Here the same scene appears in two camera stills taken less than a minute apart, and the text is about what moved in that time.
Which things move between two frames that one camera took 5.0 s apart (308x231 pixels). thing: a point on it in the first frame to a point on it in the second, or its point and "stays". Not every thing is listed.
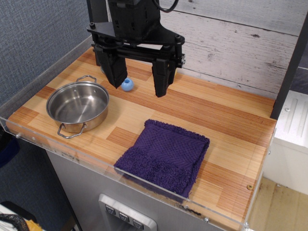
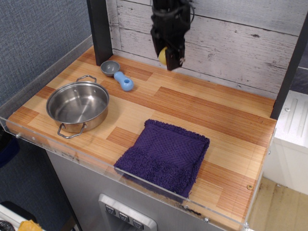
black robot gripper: [135, 29] to [170, 19]
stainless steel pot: [81, 106] stays
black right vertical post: [300, 49] stays
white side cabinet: [287, 163] stays
